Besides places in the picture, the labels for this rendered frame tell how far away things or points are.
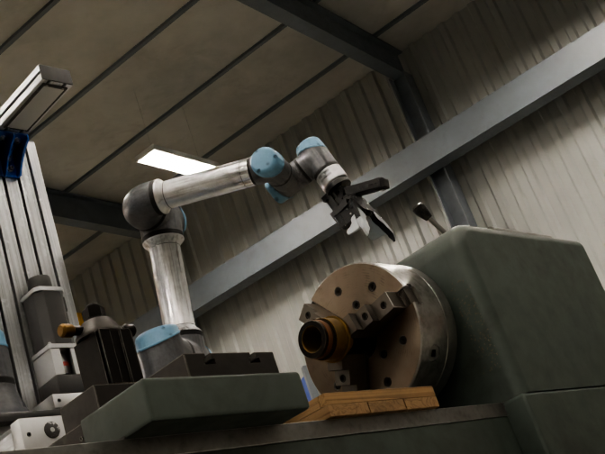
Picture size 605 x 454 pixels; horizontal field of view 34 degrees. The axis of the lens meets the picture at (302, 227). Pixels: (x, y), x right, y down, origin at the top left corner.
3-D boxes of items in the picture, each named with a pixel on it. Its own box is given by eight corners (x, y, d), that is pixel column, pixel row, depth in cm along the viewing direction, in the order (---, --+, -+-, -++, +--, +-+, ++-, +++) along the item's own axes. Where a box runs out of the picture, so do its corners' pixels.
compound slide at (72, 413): (166, 429, 173) (158, 402, 175) (201, 406, 168) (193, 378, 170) (66, 438, 158) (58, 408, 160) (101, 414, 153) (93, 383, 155)
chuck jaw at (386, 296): (372, 320, 205) (410, 286, 199) (383, 340, 203) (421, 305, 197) (337, 320, 197) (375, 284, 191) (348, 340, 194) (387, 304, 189)
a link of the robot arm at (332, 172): (345, 166, 265) (329, 161, 258) (354, 178, 263) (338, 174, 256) (326, 185, 268) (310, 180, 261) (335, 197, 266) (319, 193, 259)
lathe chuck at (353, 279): (351, 432, 214) (314, 296, 224) (467, 387, 195) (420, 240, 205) (324, 436, 207) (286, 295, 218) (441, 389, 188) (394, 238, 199)
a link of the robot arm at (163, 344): (136, 384, 243) (122, 333, 249) (161, 390, 256) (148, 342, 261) (178, 365, 241) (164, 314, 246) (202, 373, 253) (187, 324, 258)
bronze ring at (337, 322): (319, 328, 204) (288, 328, 197) (350, 308, 198) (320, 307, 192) (333, 369, 200) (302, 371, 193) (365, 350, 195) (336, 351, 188)
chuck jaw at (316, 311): (353, 343, 208) (315, 320, 215) (361, 322, 207) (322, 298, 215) (318, 343, 200) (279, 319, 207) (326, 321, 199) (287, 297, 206)
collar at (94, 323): (106, 348, 172) (102, 332, 173) (132, 329, 167) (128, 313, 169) (67, 349, 166) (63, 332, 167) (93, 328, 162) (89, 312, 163)
